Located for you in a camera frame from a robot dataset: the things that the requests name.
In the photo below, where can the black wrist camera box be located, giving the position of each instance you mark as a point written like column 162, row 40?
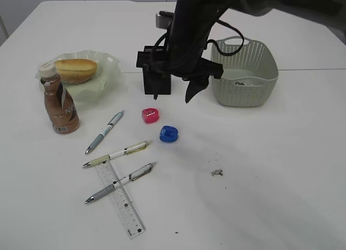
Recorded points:
column 164, row 19

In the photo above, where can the pale green plastic basket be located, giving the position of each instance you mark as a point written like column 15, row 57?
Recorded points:
column 253, row 60

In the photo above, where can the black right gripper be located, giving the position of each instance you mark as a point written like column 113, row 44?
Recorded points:
column 161, row 59

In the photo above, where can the clear plastic ruler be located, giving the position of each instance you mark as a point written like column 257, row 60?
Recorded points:
column 123, row 205

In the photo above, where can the grey grip white pen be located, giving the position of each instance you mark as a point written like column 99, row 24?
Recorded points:
column 99, row 138

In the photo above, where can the cream grip white pen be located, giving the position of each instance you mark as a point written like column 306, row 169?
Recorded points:
column 126, row 151

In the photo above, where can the pink pencil sharpener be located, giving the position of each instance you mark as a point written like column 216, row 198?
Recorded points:
column 150, row 115

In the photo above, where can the pink white paper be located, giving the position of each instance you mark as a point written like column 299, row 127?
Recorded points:
column 249, row 81

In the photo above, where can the tiny grey paper scrap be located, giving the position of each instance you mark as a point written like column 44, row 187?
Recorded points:
column 217, row 172

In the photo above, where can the blue pencil sharpener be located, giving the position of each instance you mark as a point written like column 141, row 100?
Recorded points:
column 168, row 134

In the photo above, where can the frosted green glass plate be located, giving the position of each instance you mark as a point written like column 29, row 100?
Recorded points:
column 105, row 78

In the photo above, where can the black mesh pen holder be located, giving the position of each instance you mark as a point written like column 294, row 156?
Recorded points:
column 143, row 61

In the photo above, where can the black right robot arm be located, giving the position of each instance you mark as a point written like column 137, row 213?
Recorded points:
column 178, row 52

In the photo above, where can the golden bread roll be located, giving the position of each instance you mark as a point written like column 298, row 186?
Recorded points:
column 76, row 71

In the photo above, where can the brown Nescafe coffee bottle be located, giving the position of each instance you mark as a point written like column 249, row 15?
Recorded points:
column 58, row 102

